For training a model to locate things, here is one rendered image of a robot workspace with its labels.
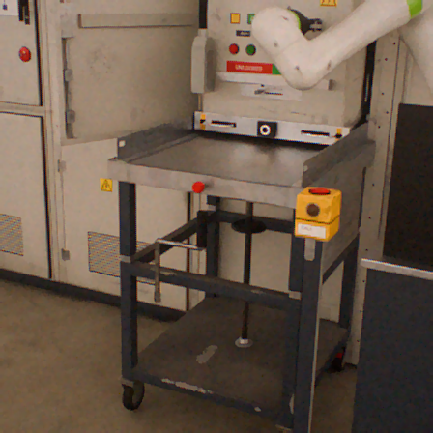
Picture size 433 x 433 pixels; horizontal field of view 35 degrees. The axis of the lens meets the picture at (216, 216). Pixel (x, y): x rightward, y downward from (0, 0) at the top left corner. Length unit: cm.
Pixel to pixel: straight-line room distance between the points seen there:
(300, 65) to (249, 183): 33
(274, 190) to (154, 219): 107
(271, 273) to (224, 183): 87
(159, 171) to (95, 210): 104
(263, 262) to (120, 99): 82
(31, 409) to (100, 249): 84
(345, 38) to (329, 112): 44
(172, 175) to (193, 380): 66
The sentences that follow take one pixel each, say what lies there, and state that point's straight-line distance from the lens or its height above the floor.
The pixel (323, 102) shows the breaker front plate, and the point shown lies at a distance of 221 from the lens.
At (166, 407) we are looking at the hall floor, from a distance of 238.
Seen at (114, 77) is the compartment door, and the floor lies 104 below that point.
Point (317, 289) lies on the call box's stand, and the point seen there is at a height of 68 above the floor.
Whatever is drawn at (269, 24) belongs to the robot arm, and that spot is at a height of 124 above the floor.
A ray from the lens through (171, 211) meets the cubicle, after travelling 273.
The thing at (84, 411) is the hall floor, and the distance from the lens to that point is 238.
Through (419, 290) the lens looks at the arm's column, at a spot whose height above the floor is 70.
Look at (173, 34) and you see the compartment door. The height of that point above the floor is 117.
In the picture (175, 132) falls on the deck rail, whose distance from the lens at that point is 227.
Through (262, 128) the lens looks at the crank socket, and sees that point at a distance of 225.
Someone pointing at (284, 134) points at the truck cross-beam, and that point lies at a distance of 225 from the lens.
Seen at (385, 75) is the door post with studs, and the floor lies 107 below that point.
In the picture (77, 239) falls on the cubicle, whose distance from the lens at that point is 303.
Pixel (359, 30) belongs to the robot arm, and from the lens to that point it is 184.
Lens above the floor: 132
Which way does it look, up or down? 18 degrees down
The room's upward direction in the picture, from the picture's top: 2 degrees clockwise
